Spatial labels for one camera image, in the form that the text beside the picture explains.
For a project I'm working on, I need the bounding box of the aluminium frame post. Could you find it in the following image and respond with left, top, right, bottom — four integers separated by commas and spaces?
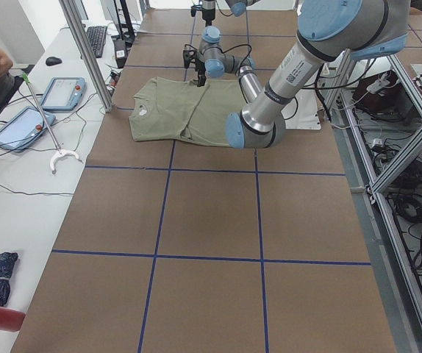
59, 0, 113, 113

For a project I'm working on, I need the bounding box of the black box with label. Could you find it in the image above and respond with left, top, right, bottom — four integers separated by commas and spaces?
112, 39, 128, 68

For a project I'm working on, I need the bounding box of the black keyboard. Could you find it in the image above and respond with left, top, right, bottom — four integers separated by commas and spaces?
86, 26, 107, 58

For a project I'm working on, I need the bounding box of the near blue teach pendant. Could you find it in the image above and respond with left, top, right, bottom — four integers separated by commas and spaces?
0, 107, 47, 151

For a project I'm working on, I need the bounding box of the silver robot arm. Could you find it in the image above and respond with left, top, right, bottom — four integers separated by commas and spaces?
190, 0, 259, 21
183, 0, 410, 149

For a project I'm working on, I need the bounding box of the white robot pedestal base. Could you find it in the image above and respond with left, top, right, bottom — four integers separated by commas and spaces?
282, 90, 321, 130

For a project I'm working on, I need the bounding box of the black computer mouse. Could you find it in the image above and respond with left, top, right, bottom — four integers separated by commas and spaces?
45, 57, 62, 67

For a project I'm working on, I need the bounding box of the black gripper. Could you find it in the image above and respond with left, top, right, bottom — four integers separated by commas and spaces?
182, 43, 206, 87
190, 4, 202, 16

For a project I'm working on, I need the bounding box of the folded dark blue umbrella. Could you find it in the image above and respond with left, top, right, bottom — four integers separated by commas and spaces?
0, 252, 18, 307

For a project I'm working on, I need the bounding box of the far blue teach pendant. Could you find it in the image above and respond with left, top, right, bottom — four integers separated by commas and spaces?
40, 77, 86, 113

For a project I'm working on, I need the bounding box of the olive green long-sleeve shirt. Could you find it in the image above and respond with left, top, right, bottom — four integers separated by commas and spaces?
129, 76, 245, 147

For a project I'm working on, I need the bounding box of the reacher grabber stick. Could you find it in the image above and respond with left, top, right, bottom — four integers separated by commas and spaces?
21, 71, 81, 174

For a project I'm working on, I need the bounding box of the blue teach pendant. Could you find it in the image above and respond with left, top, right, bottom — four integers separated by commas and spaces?
0, 107, 47, 151
40, 77, 86, 113

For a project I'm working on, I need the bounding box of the aluminium frame rail structure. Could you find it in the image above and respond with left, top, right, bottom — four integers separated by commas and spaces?
317, 48, 422, 352

